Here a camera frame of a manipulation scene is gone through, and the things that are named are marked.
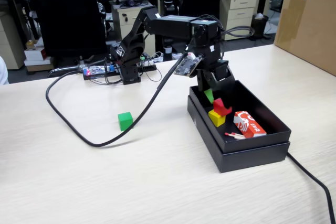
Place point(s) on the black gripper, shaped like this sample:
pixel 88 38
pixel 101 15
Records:
pixel 212 58

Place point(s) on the red wooden block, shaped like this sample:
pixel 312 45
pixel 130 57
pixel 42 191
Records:
pixel 219 107

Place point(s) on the yellow wooden cube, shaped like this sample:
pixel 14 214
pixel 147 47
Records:
pixel 216 121

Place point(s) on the green wooden cube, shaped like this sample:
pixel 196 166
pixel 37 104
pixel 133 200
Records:
pixel 125 121

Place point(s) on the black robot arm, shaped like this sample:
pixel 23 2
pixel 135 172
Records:
pixel 170 26

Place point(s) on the black cardboard box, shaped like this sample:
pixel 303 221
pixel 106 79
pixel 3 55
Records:
pixel 262 141

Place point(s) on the black open box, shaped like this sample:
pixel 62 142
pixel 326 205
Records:
pixel 252 159

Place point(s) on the large brown cardboard box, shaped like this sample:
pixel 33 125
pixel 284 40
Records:
pixel 307 30

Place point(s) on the orange and white matchbox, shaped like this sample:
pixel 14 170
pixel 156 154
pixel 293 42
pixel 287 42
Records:
pixel 248 125

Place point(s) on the wooden match red head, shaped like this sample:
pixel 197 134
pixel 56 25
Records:
pixel 233 136
pixel 237 134

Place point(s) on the black waste bin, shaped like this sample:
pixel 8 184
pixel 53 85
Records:
pixel 260 26

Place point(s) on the beige three drawer cabinet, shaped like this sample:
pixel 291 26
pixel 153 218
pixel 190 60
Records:
pixel 237 6

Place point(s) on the beige cabinet with black headset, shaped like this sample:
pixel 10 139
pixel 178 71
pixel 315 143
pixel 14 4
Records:
pixel 126 24

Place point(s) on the black power strip with boards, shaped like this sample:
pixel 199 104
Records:
pixel 99 74

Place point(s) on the black mesh office chair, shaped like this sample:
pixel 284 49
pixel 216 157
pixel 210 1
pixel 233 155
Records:
pixel 65 11

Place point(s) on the white cardboard carton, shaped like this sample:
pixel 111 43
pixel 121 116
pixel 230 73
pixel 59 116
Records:
pixel 35 54

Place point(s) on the plain beige side cabinet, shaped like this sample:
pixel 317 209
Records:
pixel 10 45

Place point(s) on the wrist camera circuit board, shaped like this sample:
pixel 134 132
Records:
pixel 187 68

